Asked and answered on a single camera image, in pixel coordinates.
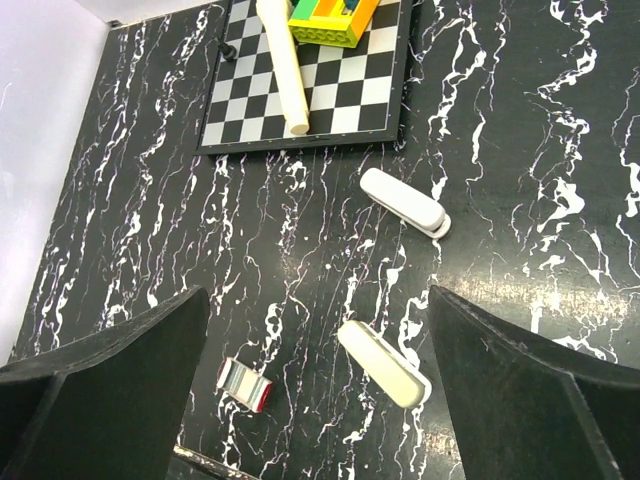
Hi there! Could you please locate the yellow green toy block tray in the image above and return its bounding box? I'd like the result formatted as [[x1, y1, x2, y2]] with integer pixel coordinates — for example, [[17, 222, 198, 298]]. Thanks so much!
[[288, 0, 379, 48]]

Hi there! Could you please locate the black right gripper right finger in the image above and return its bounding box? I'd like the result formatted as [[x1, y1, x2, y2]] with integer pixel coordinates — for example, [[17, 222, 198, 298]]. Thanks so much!
[[428, 286, 639, 479]]

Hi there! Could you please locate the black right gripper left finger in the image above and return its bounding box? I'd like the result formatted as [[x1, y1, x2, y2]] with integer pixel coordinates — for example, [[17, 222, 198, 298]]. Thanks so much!
[[1, 287, 209, 479]]

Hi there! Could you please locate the black chess pawn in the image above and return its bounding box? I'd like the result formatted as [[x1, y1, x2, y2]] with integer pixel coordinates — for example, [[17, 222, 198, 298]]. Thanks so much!
[[218, 41, 238, 62]]

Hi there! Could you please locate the red white staple box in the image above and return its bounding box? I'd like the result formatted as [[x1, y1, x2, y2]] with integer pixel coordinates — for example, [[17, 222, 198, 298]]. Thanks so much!
[[216, 357, 273, 413]]

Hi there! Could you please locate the cream white stapler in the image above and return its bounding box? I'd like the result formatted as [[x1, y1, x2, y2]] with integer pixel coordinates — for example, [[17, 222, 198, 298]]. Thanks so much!
[[337, 320, 432, 409]]

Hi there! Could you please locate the black white chessboard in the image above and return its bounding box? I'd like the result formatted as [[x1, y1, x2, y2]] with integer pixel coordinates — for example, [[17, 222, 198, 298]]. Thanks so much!
[[197, 1, 412, 155]]

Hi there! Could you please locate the cream wooden rolling pin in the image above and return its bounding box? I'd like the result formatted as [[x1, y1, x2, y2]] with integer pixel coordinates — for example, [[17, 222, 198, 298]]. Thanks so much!
[[256, 0, 309, 135]]

